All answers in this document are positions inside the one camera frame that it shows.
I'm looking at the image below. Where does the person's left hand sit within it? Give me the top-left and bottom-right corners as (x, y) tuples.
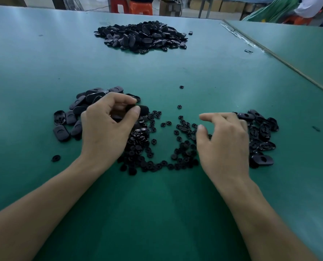
(80, 92), (142, 173)

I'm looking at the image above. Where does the green striped bag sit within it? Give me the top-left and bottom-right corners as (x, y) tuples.
(243, 0), (301, 23)

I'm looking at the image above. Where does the pile of black oval shells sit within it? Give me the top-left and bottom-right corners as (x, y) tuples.
(235, 109), (280, 169)

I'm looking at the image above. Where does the person's right hand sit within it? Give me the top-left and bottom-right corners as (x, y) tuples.
(196, 112), (251, 186)

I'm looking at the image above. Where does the person's left forearm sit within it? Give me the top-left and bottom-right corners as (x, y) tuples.
(0, 156), (110, 261)

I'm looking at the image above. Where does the grey floor fan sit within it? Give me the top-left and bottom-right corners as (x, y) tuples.
(52, 0), (84, 11)

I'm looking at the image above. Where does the pile of small black buttons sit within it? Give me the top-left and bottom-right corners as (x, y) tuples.
(118, 109), (212, 175)

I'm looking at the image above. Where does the small open cardboard box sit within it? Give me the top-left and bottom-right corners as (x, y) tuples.
(159, 0), (182, 17)

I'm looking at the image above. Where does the red plastic stool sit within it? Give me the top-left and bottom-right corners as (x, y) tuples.
(127, 0), (154, 16)
(108, 0), (127, 14)
(284, 14), (314, 26)

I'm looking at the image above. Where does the person's right forearm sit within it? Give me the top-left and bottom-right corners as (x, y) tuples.
(216, 175), (317, 261)

